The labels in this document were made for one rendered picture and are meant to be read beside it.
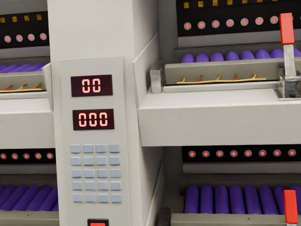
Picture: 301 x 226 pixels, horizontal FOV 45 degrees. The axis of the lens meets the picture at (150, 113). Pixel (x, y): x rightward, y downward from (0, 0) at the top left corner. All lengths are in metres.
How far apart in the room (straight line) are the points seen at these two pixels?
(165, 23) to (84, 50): 0.22
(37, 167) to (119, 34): 0.31
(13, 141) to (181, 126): 0.20
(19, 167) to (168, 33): 0.33
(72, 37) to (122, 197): 0.18
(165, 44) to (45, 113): 0.25
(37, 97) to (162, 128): 0.17
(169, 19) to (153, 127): 0.25
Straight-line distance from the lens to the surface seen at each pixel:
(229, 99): 0.39
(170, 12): 0.59
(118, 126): 0.38
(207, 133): 0.39
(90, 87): 0.39
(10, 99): 0.49
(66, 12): 0.41
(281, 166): 0.57
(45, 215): 0.52
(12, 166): 0.65
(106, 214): 0.41
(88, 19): 0.40
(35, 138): 0.44
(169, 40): 0.58
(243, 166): 0.56
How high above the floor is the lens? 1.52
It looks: 3 degrees down
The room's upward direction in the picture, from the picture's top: 2 degrees counter-clockwise
